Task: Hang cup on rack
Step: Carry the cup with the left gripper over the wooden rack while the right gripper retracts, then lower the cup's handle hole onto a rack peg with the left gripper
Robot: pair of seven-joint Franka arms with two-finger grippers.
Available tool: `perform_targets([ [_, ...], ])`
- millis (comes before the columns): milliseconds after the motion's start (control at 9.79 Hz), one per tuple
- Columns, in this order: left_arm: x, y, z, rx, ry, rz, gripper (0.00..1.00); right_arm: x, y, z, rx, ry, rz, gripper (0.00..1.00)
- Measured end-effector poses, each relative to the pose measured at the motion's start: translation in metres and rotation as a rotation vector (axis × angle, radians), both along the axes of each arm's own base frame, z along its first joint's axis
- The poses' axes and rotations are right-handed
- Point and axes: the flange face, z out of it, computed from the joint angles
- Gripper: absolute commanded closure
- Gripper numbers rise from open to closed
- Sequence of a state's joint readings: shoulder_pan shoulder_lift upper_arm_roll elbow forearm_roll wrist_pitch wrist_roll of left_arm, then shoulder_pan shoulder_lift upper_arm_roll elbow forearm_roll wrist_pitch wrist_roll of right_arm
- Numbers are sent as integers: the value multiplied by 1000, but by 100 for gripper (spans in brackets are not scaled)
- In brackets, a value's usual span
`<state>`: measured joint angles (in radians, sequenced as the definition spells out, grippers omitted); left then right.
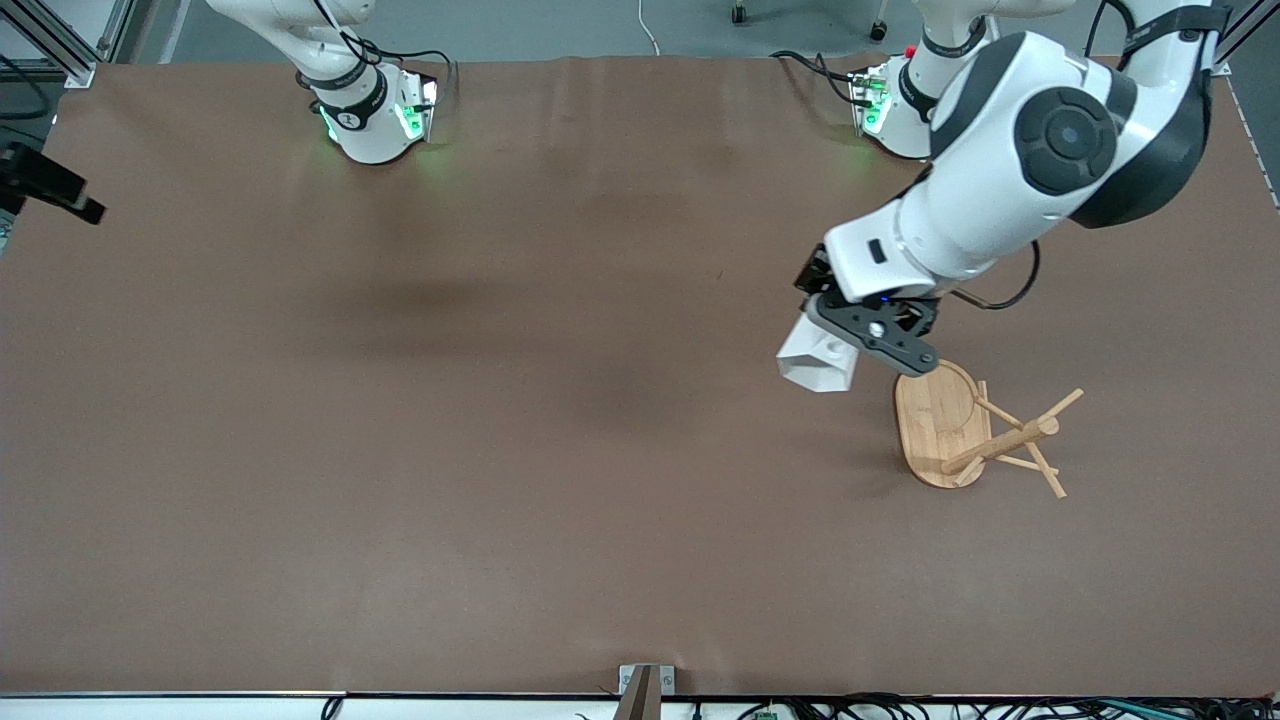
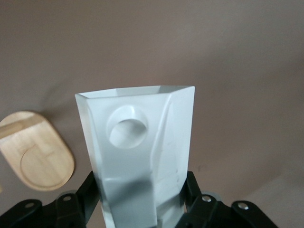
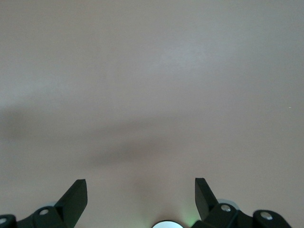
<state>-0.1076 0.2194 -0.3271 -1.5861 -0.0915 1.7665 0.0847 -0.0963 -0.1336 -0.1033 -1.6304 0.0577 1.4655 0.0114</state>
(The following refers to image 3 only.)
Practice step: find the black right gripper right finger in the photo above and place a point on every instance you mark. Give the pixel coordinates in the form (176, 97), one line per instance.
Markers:
(206, 202)

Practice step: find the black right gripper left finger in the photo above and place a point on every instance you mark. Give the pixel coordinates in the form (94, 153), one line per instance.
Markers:
(71, 202)

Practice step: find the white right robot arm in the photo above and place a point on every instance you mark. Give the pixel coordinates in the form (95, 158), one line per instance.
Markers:
(166, 225)

